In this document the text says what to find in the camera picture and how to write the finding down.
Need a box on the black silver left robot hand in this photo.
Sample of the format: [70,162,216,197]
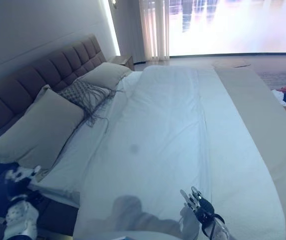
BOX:
[5,164,43,201]

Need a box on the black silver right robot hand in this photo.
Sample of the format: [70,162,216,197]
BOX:
[179,186,215,223]

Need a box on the white duvet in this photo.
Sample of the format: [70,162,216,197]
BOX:
[72,65,286,240]

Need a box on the large beige pillow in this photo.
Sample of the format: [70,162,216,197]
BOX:
[0,84,86,176]

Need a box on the grey tufted headboard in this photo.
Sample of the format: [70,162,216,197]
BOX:
[0,33,108,151]

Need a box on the grey patterned fringed cushion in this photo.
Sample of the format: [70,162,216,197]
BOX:
[57,79,125,129]

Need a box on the white crumpled garment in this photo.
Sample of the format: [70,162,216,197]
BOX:
[271,89,286,106]

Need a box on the small beige pillow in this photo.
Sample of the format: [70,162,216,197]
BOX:
[79,62,133,90]

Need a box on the grey floor rug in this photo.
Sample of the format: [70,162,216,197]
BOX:
[256,71,286,91]

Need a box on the light wooden nightstand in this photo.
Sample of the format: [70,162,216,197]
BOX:
[107,55,135,73]

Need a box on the sheer beige curtain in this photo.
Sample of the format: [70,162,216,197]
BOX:
[139,0,171,63]

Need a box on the white wall light strip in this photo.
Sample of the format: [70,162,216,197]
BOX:
[104,0,121,58]

